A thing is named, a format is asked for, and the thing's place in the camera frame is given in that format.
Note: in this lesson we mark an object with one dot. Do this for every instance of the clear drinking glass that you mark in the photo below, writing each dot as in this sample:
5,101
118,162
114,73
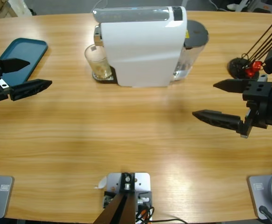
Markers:
97,60

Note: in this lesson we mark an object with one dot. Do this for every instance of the white capsule coffee machine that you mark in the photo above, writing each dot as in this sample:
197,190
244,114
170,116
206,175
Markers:
140,51

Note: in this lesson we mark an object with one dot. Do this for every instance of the red coffee capsule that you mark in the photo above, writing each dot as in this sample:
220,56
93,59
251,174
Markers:
257,64
250,72

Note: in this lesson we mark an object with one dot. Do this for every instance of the teal plastic tray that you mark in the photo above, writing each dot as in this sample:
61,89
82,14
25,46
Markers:
23,56

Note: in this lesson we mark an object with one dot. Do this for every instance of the black capsule holder with rods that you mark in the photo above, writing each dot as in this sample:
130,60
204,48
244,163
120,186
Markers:
237,67

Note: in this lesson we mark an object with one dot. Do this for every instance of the white foam packing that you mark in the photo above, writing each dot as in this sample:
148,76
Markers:
19,8

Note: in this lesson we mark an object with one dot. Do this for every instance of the clear water tank black lid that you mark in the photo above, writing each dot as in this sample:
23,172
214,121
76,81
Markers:
196,32

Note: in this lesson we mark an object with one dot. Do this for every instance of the black orange device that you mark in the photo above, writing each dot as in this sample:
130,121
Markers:
264,9

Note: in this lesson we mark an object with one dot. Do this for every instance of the white paper tab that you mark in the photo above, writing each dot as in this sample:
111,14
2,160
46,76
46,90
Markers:
102,183

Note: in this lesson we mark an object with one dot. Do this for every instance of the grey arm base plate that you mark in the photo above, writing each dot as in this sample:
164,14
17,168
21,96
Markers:
2,198
259,193

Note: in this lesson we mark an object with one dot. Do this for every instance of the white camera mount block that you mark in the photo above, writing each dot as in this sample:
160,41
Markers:
142,182

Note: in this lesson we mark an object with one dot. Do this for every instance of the dark camera post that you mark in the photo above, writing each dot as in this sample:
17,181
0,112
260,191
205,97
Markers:
121,210

